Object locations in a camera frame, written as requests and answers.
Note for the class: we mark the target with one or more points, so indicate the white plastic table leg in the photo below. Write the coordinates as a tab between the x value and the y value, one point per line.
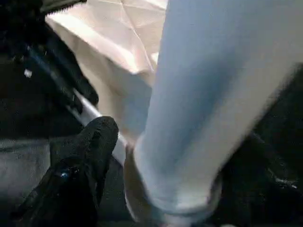
208	104

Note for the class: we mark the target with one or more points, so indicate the black work mat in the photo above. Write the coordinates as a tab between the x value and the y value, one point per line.
23	142

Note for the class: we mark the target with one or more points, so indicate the white plastic table top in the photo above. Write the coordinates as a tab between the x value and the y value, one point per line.
109	56

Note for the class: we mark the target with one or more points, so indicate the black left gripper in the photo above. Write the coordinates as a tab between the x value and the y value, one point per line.
23	42

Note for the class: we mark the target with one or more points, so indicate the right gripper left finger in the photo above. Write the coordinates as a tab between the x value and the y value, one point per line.
71	184

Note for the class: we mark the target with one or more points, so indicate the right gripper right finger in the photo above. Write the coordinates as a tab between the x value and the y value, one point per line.
270	189

